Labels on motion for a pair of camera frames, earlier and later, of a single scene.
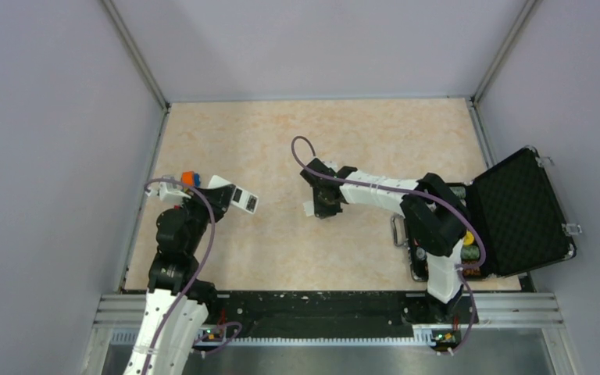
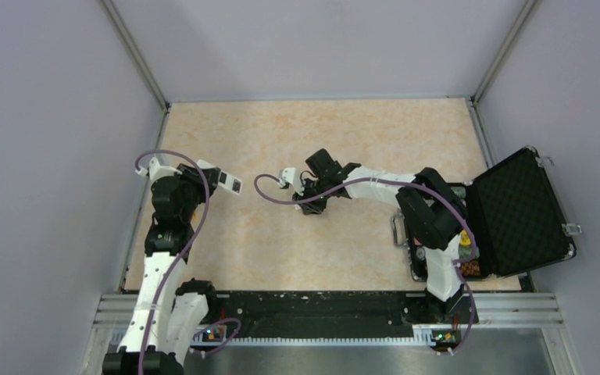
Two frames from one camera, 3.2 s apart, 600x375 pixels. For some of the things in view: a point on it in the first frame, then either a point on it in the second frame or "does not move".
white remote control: x=241 y=198 -> x=226 y=180
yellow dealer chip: x=468 y=238 does not move
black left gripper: x=218 y=199 -> x=192 y=174
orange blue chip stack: x=471 y=271 does not move
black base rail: x=224 y=312 does not move
